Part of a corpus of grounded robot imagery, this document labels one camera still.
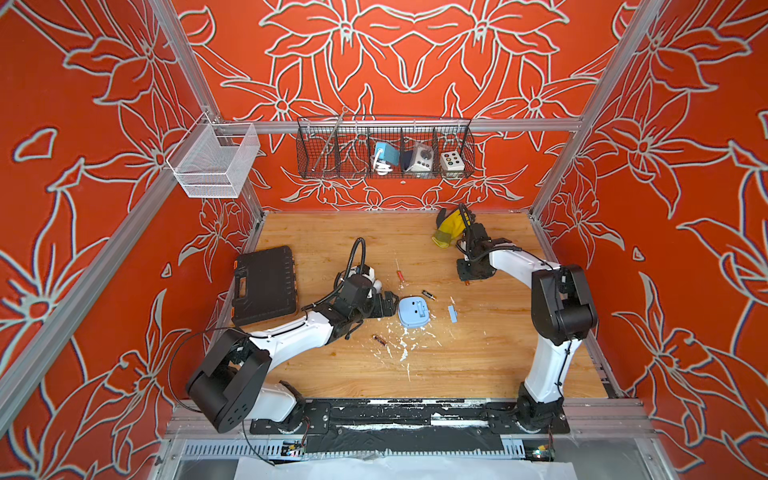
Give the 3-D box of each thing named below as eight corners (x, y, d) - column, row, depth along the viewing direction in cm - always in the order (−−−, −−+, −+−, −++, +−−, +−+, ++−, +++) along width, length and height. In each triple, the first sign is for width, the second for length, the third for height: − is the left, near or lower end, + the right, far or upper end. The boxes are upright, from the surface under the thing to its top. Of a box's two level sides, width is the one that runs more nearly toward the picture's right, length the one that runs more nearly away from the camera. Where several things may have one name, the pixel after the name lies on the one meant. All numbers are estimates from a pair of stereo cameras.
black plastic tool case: (237, 331, 89) (230, 324, 85) (241, 263, 106) (235, 255, 102) (298, 316, 92) (294, 308, 88) (292, 253, 109) (289, 244, 105)
